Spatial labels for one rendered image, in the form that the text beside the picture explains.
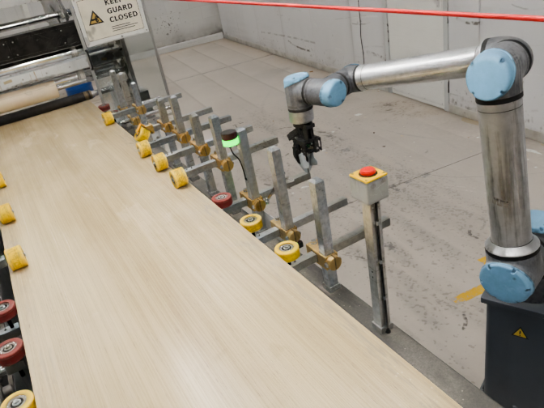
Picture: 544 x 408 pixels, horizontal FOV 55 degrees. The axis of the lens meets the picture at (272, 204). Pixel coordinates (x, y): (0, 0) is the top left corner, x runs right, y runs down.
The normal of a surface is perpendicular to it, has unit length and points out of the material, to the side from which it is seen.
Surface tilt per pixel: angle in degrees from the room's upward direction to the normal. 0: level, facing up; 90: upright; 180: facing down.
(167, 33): 90
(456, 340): 0
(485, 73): 82
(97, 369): 0
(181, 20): 90
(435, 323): 0
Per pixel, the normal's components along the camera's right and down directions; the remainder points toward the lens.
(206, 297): -0.17, -0.87
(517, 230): -0.04, 0.41
